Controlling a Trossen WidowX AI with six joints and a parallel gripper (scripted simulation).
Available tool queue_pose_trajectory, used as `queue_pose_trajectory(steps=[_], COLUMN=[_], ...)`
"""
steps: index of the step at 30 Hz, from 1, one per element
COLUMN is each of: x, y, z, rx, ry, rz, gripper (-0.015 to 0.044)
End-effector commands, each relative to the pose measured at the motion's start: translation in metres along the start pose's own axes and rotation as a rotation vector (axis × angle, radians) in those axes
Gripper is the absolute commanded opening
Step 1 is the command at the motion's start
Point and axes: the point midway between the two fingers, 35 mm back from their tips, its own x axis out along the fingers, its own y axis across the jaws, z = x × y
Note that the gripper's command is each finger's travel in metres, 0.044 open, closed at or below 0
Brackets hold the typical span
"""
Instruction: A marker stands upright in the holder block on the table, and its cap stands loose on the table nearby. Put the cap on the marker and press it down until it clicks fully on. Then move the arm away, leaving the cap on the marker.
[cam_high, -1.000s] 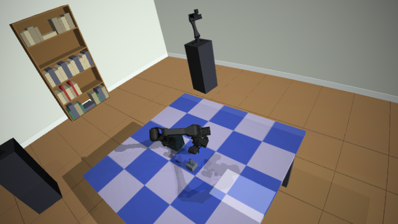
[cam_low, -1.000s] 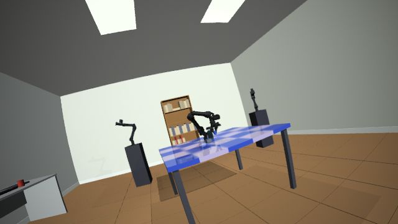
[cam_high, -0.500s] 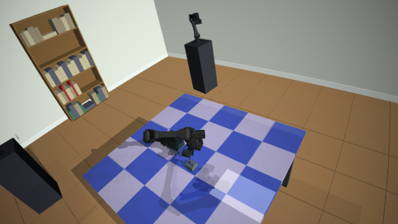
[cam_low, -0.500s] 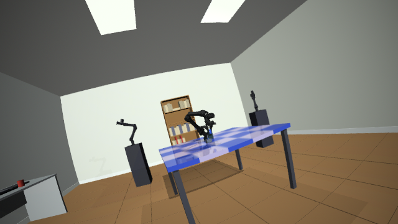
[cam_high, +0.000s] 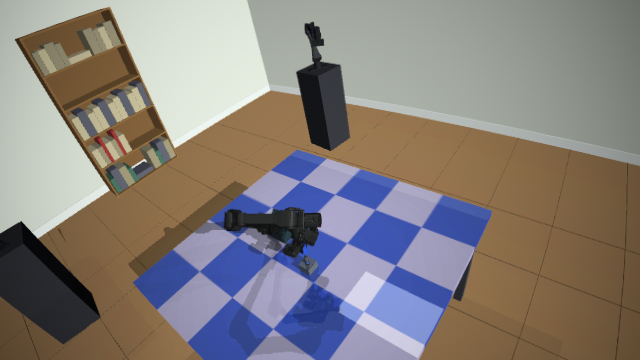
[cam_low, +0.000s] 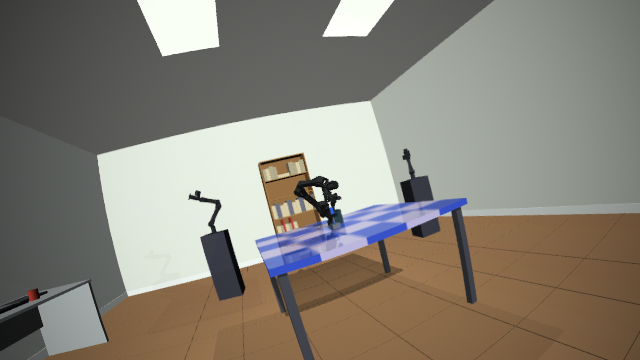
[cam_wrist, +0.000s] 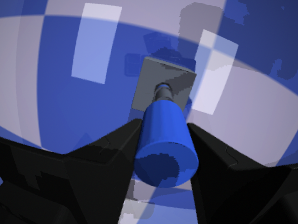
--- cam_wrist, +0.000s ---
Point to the blue marker cap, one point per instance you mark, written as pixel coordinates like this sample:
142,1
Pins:
165,154

